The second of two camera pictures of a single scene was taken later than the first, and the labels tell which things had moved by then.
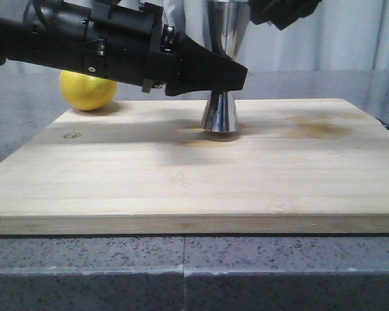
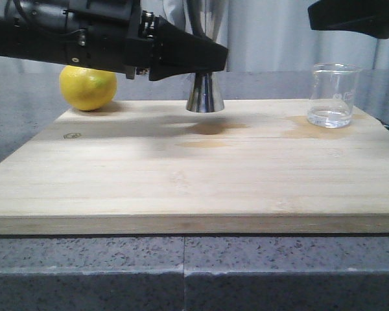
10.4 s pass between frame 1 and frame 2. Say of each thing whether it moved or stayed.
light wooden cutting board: stayed
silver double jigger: moved
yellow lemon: stayed
